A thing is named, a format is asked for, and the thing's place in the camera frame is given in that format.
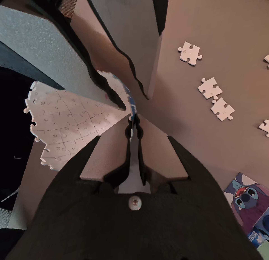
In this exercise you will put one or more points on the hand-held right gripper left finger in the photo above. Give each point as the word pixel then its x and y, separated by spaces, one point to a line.
pixel 105 157

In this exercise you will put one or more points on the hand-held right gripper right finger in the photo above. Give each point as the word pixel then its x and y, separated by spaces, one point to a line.
pixel 164 159

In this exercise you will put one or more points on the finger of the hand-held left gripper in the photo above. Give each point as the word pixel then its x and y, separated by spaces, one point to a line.
pixel 130 33
pixel 42 43

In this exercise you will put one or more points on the partly built puzzle ball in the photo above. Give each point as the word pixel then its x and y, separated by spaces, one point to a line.
pixel 69 121

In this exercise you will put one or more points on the puzzle pieces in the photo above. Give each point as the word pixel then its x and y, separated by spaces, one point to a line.
pixel 190 53

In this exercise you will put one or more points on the printed cardboard puzzle box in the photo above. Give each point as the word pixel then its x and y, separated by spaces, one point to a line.
pixel 250 211

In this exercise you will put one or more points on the person's dark clothed torso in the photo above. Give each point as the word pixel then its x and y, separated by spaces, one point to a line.
pixel 12 127

